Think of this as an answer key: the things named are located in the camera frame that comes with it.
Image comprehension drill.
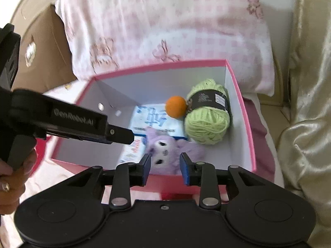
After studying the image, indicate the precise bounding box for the purple plush toy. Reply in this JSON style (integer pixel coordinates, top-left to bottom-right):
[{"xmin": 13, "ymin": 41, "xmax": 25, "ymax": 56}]
[{"xmin": 145, "ymin": 127, "xmax": 205, "ymax": 175}]

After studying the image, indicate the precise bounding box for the white blue tissue pack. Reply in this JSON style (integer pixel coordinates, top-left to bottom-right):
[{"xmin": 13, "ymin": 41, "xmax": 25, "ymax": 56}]
[{"xmin": 118, "ymin": 104, "xmax": 187, "ymax": 164}]

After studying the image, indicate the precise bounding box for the orange makeup sponge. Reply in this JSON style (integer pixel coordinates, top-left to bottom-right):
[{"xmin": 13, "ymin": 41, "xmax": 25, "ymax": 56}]
[{"xmin": 165, "ymin": 96, "xmax": 187, "ymax": 119}]

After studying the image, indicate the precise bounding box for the person left hand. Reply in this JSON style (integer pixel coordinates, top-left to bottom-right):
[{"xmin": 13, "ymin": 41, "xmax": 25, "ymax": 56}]
[{"xmin": 0, "ymin": 148, "xmax": 38, "ymax": 215}]

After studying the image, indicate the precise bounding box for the pink cardboard storage box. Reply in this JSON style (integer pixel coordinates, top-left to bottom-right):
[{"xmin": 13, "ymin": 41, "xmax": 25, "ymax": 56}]
[{"xmin": 51, "ymin": 60, "xmax": 256, "ymax": 194}]

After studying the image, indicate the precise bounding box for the brown pillow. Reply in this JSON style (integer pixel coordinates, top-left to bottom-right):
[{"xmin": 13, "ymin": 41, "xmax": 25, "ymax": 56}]
[{"xmin": 12, "ymin": 5, "xmax": 76, "ymax": 93}]

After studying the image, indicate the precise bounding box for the green yarn ball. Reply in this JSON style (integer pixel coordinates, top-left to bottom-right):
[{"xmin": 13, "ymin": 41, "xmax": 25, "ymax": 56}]
[{"xmin": 184, "ymin": 79, "xmax": 231, "ymax": 145}]

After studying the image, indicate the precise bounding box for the beige bed headboard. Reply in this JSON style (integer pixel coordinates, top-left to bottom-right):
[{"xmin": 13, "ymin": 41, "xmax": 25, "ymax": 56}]
[{"xmin": 11, "ymin": 0, "xmax": 56, "ymax": 35}]

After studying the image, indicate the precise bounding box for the pink checkered cartoon pillow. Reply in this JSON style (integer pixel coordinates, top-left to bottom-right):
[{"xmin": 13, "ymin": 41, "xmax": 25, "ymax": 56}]
[{"xmin": 55, "ymin": 0, "xmax": 275, "ymax": 96}]

